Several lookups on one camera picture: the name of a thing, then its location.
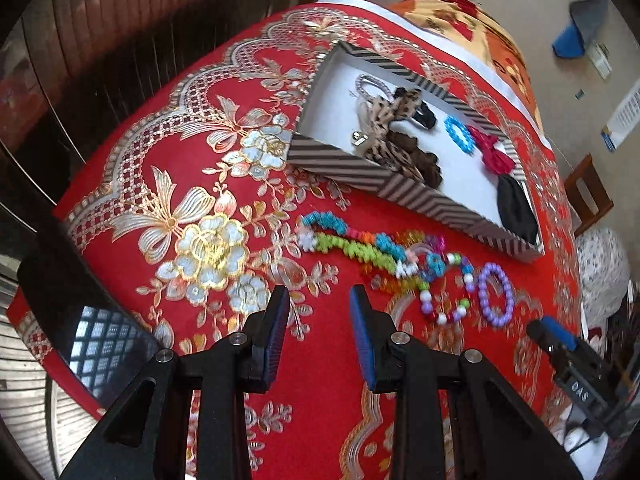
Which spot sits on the white floral cushion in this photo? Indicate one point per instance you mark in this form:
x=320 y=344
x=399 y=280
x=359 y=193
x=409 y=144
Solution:
x=602 y=270

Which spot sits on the person's right hand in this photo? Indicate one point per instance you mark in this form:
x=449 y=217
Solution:
x=580 y=437

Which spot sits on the brown scrunchie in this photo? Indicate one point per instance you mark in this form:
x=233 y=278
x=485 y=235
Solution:
x=420 y=160

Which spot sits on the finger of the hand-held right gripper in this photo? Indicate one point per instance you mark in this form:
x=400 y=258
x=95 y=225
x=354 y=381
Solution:
x=542 y=332

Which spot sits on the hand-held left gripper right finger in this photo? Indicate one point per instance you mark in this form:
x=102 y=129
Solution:
x=361 y=335

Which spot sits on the black smartphone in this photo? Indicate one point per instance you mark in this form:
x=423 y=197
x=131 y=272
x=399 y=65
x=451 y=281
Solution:
x=85 y=320

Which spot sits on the wooden chair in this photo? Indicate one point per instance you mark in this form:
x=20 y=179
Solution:
x=590 y=195

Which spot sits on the striped cardboard box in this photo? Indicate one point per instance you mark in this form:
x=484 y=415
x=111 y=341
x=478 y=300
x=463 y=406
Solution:
x=340 y=165

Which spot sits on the leopard print hair bow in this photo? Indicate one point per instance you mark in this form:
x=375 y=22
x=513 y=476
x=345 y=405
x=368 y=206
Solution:
x=382 y=115

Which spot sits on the magenta hair bow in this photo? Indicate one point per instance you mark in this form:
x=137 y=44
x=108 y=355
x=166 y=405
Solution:
x=495 y=157

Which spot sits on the orange printed blanket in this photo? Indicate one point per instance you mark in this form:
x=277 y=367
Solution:
x=480 y=25

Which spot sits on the red floral tablecloth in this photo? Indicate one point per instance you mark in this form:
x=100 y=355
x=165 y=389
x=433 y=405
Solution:
x=200 y=160

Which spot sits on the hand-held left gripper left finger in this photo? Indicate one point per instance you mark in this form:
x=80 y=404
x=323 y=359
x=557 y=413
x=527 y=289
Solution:
x=276 y=332

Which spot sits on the wall chart poster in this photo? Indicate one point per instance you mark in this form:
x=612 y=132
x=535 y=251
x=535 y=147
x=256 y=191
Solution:
x=622 y=120

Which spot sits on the black scrunchie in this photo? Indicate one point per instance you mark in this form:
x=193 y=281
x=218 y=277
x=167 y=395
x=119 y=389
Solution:
x=425 y=115

